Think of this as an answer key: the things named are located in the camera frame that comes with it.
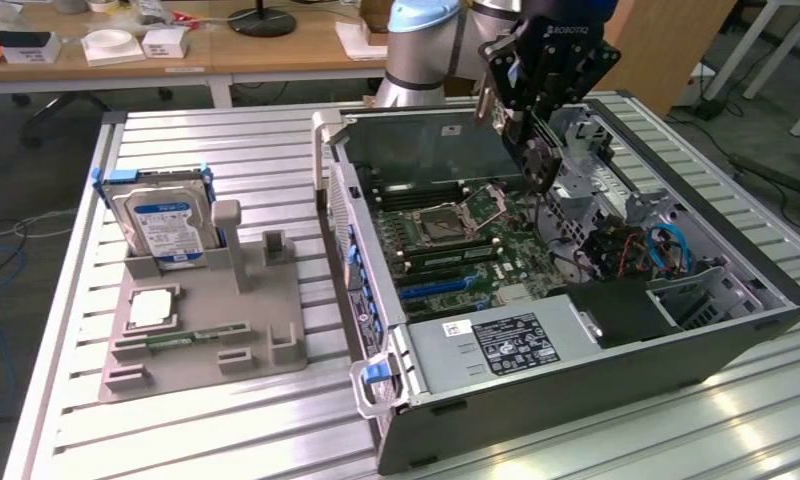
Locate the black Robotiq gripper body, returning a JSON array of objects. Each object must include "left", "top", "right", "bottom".
[{"left": 515, "top": 0, "right": 621, "bottom": 52}]

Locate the wooden cabinet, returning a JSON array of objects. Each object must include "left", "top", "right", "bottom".
[{"left": 553, "top": 0, "right": 740, "bottom": 117}]

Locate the white paper stack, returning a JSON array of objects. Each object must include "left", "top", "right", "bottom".
[{"left": 337, "top": 19, "right": 393, "bottom": 62}]

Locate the metal socket cover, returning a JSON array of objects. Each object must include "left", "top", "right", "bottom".
[{"left": 463, "top": 182, "right": 510, "bottom": 220}]

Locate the silver drive cage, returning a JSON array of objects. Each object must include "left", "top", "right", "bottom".
[{"left": 538, "top": 144, "right": 637, "bottom": 236}]

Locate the CPU socket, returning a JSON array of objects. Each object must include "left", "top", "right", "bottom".
[{"left": 413, "top": 202, "right": 483, "bottom": 247}]

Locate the wooden desk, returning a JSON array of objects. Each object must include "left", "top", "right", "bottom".
[{"left": 0, "top": 0, "right": 575, "bottom": 109}]

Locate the black round lamp base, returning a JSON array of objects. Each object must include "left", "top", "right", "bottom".
[{"left": 227, "top": 6, "right": 299, "bottom": 38}]

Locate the green motherboard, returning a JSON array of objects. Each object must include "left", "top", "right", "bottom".
[{"left": 366, "top": 179, "right": 575, "bottom": 324}]

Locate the black RAM stick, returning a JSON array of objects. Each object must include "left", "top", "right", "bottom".
[{"left": 405, "top": 243, "right": 501, "bottom": 275}]

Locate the blue expansion slot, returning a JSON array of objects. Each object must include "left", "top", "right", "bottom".
[{"left": 397, "top": 272, "right": 483, "bottom": 302}]

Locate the grey disk bay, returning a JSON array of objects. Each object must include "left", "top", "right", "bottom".
[{"left": 645, "top": 266, "right": 764, "bottom": 332}]

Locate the small white labelled box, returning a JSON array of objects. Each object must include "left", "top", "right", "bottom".
[{"left": 140, "top": 26, "right": 192, "bottom": 60}]

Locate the grey power supply unit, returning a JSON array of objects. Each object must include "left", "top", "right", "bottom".
[{"left": 399, "top": 294, "right": 606, "bottom": 396}]

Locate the white square dish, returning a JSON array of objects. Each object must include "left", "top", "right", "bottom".
[{"left": 80, "top": 28, "right": 147, "bottom": 68}]

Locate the hard disk with blue caddy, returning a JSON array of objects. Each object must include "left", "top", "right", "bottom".
[{"left": 90, "top": 163, "right": 218, "bottom": 275}]

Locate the grey parts rack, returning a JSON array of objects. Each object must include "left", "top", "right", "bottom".
[{"left": 99, "top": 198, "right": 313, "bottom": 407}]

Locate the black open PC case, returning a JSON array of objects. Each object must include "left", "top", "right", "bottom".
[{"left": 311, "top": 97, "right": 800, "bottom": 476}]

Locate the black chair base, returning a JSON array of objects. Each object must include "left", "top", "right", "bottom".
[{"left": 12, "top": 89, "right": 175, "bottom": 149}]

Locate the silver CPU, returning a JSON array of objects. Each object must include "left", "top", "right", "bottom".
[{"left": 126, "top": 289, "right": 179, "bottom": 332}]

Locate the white box with black lid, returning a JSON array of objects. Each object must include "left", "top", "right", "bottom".
[{"left": 0, "top": 30, "right": 64, "bottom": 66}]

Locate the green RAM stick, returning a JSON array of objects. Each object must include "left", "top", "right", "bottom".
[{"left": 147, "top": 324, "right": 251, "bottom": 351}]

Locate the white table frame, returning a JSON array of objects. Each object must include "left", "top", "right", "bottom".
[{"left": 702, "top": 0, "right": 800, "bottom": 137}]

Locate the blue wire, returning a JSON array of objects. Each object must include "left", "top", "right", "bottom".
[{"left": 645, "top": 223, "right": 697, "bottom": 275}]

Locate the white floor cable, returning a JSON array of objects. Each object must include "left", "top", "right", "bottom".
[{"left": 0, "top": 208, "right": 83, "bottom": 240}]

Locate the blue floor cable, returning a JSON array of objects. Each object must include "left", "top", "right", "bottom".
[{"left": 0, "top": 238, "right": 30, "bottom": 431}]

